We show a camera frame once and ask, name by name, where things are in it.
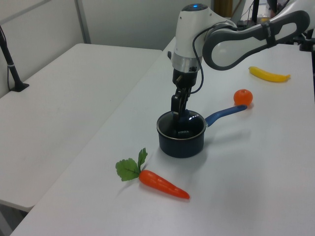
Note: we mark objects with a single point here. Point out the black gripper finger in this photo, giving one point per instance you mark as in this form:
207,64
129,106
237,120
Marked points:
176,105
187,98

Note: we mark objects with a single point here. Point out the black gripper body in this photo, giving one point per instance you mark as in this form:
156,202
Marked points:
184,77

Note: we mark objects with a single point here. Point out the glass lid with blue knob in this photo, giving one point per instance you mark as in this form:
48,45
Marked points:
189,127

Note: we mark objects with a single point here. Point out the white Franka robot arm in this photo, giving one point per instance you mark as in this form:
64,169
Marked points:
189,32

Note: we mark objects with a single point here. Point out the dark blue saucepan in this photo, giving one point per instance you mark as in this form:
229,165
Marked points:
182,146

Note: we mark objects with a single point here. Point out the toy orange fruit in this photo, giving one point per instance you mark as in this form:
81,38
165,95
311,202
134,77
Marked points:
243,97

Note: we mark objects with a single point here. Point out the orange toy carrot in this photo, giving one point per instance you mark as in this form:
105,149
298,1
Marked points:
162,183

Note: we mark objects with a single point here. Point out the yellow toy banana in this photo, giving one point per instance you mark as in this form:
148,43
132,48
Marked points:
268,76

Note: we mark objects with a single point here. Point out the thin black background pole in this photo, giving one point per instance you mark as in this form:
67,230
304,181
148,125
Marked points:
256,9

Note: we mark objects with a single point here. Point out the black clamp stand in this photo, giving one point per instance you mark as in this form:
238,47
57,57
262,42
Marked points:
306,41

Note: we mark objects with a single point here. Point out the black pole with base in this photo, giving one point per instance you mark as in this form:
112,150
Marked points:
9,64

